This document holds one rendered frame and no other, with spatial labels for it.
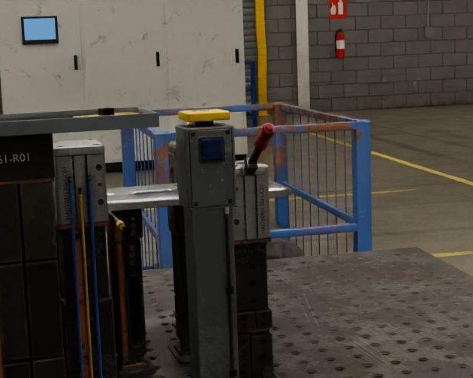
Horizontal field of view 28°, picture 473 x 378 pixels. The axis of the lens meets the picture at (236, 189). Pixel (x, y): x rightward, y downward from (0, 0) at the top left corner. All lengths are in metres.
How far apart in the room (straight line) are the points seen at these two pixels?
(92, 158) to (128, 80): 7.99
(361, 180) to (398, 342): 1.78
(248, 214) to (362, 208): 2.06
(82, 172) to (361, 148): 2.18
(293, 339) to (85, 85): 7.71
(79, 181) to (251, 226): 0.28
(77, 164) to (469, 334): 0.82
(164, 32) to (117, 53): 0.51
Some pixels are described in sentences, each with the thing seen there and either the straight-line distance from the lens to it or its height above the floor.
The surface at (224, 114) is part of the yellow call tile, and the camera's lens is 1.28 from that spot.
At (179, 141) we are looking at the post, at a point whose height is 1.12.
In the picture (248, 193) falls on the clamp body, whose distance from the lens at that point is 1.47.
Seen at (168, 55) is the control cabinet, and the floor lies 1.13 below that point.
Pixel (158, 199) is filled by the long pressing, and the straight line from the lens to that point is 1.55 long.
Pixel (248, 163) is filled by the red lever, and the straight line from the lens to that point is 1.44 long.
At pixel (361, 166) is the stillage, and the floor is 0.78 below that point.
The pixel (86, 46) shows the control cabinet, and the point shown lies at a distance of 9.35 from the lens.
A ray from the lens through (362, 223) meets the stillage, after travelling 3.53.
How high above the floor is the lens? 1.25
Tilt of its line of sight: 9 degrees down
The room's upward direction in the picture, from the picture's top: 2 degrees counter-clockwise
